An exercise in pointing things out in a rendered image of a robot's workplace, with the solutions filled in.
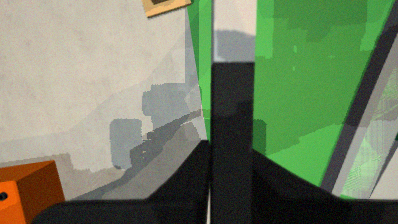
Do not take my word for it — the green mat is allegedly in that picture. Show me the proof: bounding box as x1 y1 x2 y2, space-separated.
187 0 395 187

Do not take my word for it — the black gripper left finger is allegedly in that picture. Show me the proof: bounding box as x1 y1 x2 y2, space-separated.
31 140 210 224

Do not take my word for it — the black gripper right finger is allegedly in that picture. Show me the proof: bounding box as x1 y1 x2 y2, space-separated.
250 148 398 224

